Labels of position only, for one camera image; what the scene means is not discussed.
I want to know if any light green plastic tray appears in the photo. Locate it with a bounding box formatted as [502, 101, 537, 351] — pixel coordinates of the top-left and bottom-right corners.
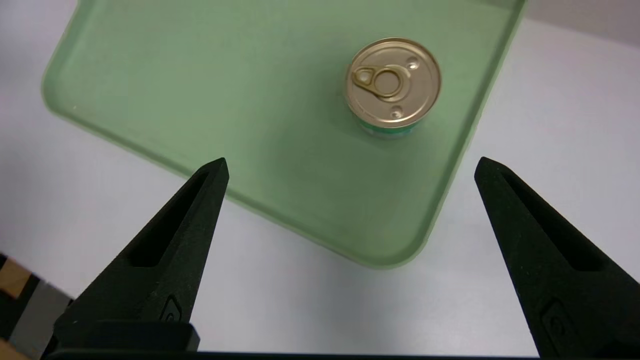
[41, 0, 527, 270]

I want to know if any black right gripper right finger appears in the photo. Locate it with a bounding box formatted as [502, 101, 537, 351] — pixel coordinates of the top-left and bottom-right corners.
[474, 157, 640, 357]

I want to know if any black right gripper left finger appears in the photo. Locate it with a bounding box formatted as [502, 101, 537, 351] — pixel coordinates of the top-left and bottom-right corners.
[54, 158, 230, 351]

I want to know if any gold lid green label can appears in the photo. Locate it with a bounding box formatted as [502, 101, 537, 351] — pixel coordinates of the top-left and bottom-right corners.
[344, 37, 443, 140]

